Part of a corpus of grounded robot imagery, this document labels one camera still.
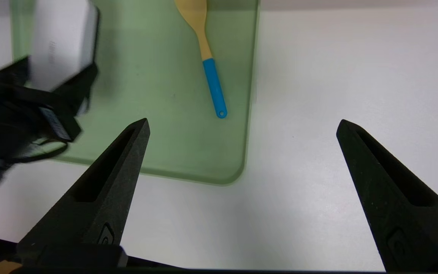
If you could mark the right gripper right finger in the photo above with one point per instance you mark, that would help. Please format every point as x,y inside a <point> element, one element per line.
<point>401,201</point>

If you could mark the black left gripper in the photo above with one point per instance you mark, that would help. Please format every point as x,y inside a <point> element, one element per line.
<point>13,114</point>

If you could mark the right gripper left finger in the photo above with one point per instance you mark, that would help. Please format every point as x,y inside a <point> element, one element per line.
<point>97,198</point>

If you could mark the white oblong case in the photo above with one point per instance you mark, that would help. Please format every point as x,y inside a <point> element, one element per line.
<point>63,42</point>

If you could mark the light green plastic tray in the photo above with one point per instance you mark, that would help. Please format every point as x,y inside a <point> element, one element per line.
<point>165,133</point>

